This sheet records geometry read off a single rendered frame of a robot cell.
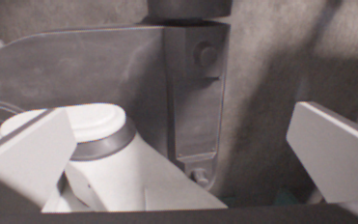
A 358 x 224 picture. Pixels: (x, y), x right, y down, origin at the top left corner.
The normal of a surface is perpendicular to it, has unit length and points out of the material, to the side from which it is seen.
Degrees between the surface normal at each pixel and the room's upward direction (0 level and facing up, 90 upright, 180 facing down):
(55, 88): 0
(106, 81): 0
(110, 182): 90
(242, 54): 0
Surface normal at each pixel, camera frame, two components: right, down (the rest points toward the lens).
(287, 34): 0.22, 0.47
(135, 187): -0.02, -0.88
